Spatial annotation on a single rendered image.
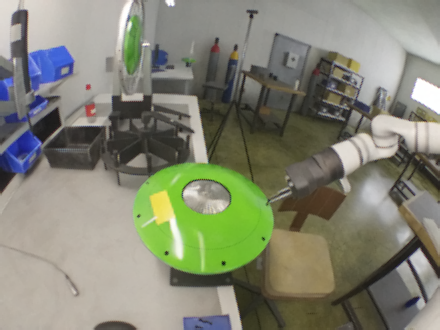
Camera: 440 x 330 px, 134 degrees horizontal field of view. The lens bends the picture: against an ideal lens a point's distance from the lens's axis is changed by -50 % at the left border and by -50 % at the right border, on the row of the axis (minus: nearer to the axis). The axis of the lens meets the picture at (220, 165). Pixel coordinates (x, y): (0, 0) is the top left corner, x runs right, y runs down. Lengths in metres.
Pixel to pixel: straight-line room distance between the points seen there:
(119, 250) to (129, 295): 0.13
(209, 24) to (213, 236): 4.80
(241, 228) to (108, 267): 0.34
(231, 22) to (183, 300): 5.02
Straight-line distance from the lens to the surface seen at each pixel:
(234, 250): 0.35
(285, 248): 0.98
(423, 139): 0.49
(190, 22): 4.92
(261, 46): 5.23
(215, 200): 0.38
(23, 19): 0.43
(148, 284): 0.48
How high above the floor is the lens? 1.37
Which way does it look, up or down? 35 degrees down
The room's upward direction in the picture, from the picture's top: 11 degrees clockwise
